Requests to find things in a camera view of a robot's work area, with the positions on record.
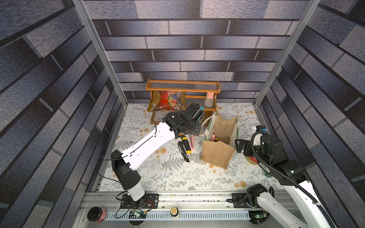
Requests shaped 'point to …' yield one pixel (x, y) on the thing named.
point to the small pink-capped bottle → (209, 100)
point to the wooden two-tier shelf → (196, 92)
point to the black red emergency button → (96, 214)
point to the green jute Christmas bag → (220, 139)
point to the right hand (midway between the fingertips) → (243, 140)
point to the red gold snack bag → (175, 100)
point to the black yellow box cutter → (181, 147)
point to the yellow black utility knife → (216, 139)
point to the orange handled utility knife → (187, 145)
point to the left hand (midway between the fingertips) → (197, 126)
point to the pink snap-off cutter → (191, 141)
